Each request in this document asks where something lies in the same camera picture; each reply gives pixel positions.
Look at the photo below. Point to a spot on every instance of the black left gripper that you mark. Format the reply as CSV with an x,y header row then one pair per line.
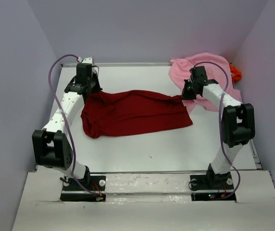
x,y
97,88

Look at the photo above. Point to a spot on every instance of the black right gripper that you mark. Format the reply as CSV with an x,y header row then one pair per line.
x,y
184,95

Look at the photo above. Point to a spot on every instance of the pink t shirt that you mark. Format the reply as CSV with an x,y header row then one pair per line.
x,y
216,67

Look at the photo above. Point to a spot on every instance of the dark red t shirt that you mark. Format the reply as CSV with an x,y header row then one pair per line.
x,y
132,113

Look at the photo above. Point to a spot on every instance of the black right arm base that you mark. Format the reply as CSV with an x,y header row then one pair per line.
x,y
212,190

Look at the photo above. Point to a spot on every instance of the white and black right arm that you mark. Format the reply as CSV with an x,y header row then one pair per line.
x,y
236,127

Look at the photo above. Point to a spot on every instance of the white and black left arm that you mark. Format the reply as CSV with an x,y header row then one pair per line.
x,y
53,145

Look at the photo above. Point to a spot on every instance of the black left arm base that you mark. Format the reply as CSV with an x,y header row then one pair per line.
x,y
83,192

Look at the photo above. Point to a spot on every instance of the orange cloth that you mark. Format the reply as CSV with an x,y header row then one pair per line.
x,y
235,73

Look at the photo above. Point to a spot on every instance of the white cardboard front cover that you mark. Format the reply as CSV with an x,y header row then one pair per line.
x,y
146,202

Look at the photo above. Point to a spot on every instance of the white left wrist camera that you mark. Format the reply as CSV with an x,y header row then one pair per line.
x,y
88,60

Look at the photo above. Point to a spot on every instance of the white back table rail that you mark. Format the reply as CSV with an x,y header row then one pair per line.
x,y
130,64

